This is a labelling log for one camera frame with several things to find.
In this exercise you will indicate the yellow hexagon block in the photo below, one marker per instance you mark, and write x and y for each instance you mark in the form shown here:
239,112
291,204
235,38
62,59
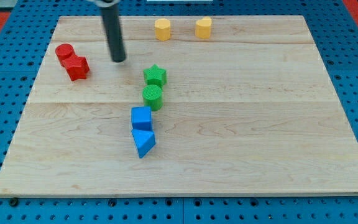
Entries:
162,29

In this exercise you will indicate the green star block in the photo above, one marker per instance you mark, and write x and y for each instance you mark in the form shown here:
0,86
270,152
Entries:
155,75

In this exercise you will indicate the blue triangle block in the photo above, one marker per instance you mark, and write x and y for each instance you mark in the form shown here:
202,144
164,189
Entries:
144,141

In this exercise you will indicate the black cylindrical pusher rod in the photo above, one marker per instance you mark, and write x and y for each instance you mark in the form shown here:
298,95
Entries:
112,26

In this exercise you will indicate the blue cube block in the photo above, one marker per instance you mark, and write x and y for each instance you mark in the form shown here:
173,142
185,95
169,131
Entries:
141,118

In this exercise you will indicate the wooden board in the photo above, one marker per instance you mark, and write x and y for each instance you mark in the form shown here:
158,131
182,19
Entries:
249,112

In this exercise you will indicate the red star block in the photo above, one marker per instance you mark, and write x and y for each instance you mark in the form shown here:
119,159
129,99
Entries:
76,67

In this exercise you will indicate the green cylinder block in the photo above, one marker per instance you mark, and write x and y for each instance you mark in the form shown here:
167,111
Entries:
152,97

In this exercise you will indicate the red cylinder block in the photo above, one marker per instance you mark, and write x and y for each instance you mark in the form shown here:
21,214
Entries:
64,53

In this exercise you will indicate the yellow heart block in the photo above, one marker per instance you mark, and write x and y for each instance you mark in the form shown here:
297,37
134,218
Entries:
203,28

